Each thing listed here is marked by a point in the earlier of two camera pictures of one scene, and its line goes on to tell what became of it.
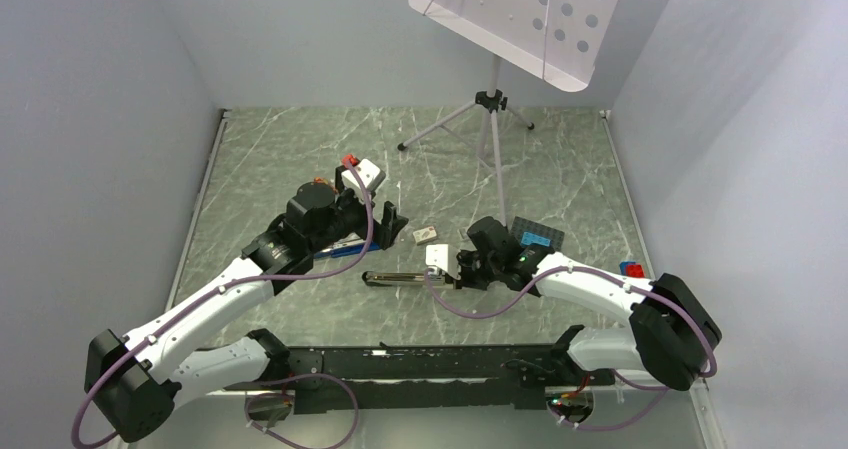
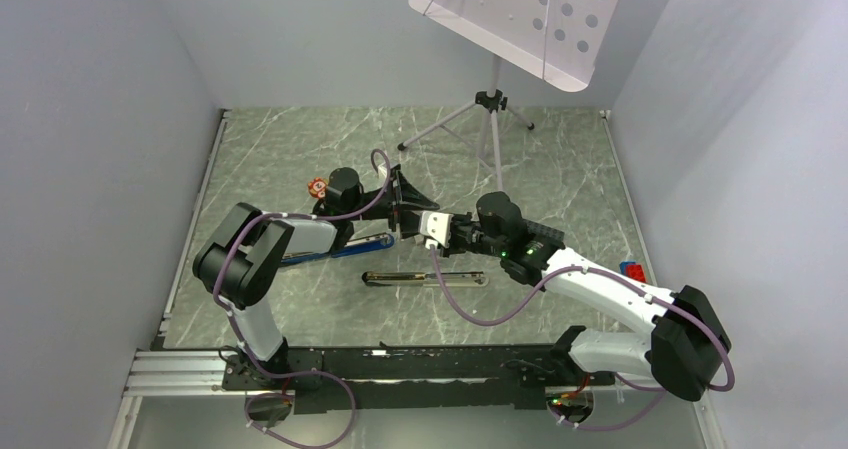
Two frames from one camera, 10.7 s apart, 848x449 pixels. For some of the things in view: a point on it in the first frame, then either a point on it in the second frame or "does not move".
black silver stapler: (407, 278) does not move
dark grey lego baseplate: (521, 225) does not move
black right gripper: (464, 282) to (453, 248)
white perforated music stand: (552, 22) does not move
